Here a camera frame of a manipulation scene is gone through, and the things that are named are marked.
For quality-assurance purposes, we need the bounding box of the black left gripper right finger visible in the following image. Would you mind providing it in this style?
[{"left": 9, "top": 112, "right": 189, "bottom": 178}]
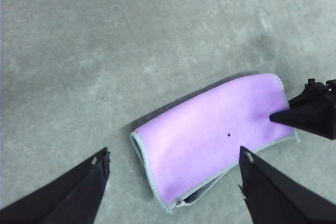
[{"left": 238, "top": 145, "right": 336, "bottom": 224}]

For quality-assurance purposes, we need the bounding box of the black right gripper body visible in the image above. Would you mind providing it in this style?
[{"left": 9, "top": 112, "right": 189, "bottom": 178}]
[{"left": 326, "top": 78, "right": 336, "bottom": 97}]

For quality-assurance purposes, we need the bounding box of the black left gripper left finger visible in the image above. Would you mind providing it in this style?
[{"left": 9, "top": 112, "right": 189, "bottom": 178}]
[{"left": 0, "top": 147, "right": 111, "bottom": 224}]

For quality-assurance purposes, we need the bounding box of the purple towel with grey hem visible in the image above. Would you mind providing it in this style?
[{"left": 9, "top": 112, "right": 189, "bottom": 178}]
[{"left": 129, "top": 72, "right": 300, "bottom": 215}]

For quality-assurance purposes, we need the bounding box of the grey table cloth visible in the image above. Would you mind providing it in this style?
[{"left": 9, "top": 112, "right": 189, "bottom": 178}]
[{"left": 0, "top": 0, "right": 336, "bottom": 224}]

